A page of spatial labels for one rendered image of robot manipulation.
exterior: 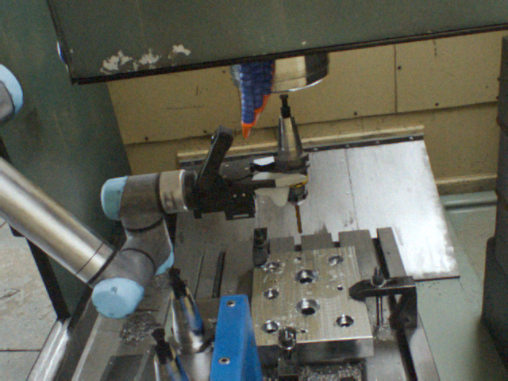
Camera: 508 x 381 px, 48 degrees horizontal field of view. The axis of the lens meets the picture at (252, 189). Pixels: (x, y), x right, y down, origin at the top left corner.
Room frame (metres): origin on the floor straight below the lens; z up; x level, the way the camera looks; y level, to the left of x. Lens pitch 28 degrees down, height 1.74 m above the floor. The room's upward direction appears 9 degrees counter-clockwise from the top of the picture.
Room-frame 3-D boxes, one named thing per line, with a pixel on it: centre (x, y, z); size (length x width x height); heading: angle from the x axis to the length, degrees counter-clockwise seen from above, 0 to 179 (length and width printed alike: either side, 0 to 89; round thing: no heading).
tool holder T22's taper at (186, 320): (0.59, 0.11, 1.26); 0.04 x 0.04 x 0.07
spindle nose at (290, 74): (0.88, -0.07, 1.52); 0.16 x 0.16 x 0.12
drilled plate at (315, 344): (0.92, -0.08, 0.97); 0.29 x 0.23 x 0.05; 173
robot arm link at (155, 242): (0.89, 0.21, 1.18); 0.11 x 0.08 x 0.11; 165
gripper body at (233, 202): (0.89, 0.05, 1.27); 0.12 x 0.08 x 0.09; 83
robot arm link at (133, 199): (0.91, 0.21, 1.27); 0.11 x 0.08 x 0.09; 83
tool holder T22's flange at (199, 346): (0.59, 0.11, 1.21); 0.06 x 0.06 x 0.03
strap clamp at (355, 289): (0.89, -0.22, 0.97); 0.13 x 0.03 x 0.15; 83
